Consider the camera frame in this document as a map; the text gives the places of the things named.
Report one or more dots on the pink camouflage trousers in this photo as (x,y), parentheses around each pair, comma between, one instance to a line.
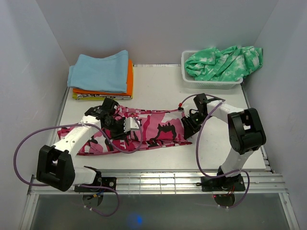
(160,128)

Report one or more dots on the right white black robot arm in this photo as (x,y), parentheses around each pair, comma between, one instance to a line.
(245,131)

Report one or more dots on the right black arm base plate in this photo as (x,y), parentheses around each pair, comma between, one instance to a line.
(226,184)

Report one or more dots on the aluminium frame rail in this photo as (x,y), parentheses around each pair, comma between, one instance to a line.
(163,201)

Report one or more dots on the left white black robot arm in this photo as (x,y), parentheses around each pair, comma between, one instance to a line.
(56,163)

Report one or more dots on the yellow patterned folded trousers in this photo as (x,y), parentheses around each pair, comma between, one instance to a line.
(99,97)

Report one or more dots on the orange folded trousers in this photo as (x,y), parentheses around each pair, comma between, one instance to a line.
(129,84)

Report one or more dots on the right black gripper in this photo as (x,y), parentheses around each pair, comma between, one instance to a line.
(189,129)

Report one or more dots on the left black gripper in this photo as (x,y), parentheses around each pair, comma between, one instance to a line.
(121,134)

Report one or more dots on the green tie-dye trousers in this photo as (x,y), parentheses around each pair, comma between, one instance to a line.
(231,64)

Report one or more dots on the white plastic basket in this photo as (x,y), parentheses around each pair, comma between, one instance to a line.
(189,81)

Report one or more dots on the light blue folded trousers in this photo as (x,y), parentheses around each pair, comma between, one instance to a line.
(107,74)

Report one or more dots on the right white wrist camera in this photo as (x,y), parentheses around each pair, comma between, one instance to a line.
(183,108)

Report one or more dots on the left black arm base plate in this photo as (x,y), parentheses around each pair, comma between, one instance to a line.
(109,182)

